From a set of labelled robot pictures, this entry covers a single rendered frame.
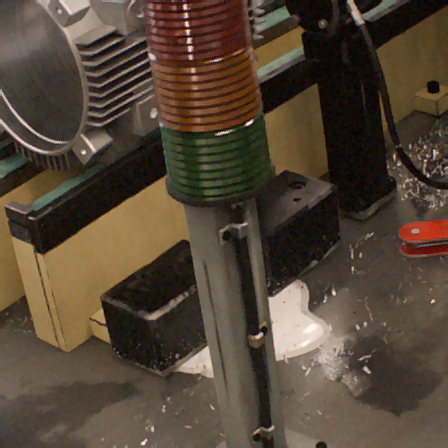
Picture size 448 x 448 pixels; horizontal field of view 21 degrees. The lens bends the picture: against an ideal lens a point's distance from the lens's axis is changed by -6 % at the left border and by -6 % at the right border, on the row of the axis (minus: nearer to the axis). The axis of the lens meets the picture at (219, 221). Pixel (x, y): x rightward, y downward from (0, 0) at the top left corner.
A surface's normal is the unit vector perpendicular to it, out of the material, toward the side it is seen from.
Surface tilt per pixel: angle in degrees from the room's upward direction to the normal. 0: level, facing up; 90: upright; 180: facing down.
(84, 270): 90
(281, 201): 0
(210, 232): 90
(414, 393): 0
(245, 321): 90
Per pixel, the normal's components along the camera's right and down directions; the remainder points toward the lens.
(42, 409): -0.13, -0.86
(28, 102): 0.41, -0.46
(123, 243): 0.74, 0.25
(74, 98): 0.23, -0.64
